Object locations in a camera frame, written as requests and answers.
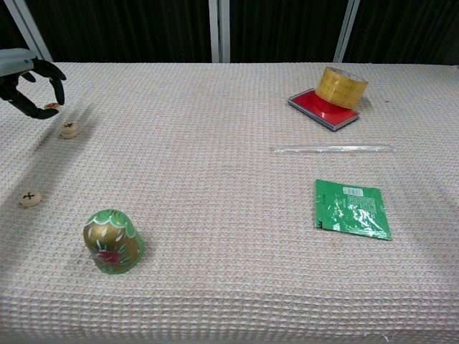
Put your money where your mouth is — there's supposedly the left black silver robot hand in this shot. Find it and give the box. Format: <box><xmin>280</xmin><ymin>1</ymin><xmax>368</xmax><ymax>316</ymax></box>
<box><xmin>0</xmin><ymin>48</ymin><xmax>67</xmax><ymax>120</ymax></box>

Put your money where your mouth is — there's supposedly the green gold painted doll half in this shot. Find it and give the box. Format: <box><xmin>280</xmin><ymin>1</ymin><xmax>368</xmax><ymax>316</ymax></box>
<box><xmin>82</xmin><ymin>209</ymin><xmax>147</xmax><ymax>276</ymax></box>

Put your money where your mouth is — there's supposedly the beige waffle tablecloth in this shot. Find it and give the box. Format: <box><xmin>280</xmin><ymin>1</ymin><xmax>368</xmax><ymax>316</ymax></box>
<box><xmin>0</xmin><ymin>61</ymin><xmax>459</xmax><ymax>344</ymax></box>

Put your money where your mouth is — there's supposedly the yellow packing tape roll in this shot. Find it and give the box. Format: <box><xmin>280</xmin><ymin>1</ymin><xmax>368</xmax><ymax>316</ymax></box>
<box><xmin>314</xmin><ymin>65</ymin><xmax>369</xmax><ymax>110</ymax></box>

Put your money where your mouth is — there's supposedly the red ink pad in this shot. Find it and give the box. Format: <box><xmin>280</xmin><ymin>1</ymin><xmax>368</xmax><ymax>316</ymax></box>
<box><xmin>286</xmin><ymin>89</ymin><xmax>361</xmax><ymax>133</ymax></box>

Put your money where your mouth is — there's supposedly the clear wrapped straw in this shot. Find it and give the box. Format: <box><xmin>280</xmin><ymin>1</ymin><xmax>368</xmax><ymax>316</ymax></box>
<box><xmin>274</xmin><ymin>143</ymin><xmax>397</xmax><ymax>155</ymax></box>

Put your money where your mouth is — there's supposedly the green foil packet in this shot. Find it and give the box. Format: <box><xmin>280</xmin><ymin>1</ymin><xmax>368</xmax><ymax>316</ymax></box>
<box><xmin>314</xmin><ymin>178</ymin><xmax>393</xmax><ymax>242</ymax></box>

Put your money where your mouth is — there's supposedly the white partition post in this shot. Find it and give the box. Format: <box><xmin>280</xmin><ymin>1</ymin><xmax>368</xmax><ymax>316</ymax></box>
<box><xmin>5</xmin><ymin>0</ymin><xmax>55</xmax><ymax>64</ymax></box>
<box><xmin>332</xmin><ymin>0</ymin><xmax>361</xmax><ymax>64</ymax></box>
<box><xmin>209</xmin><ymin>0</ymin><xmax>231</xmax><ymax>64</ymax></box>

